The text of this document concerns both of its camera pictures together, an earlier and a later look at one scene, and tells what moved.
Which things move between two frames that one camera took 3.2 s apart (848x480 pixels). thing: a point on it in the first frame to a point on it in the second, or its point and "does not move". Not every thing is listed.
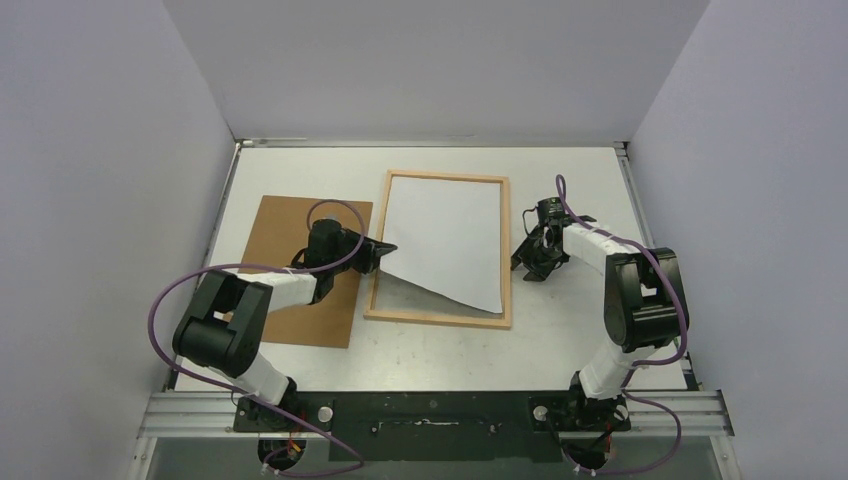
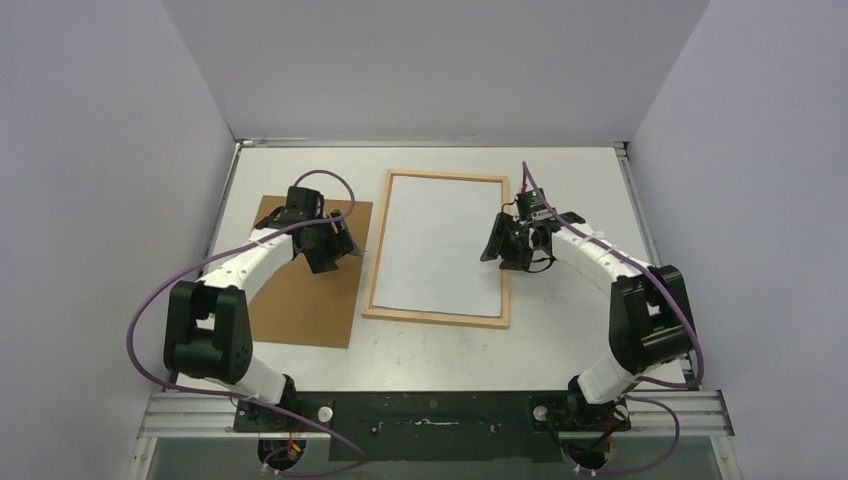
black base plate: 437,426 does not move
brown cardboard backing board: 280,233 does not move
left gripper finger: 373,250 to 346,242
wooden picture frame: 443,319 does not move
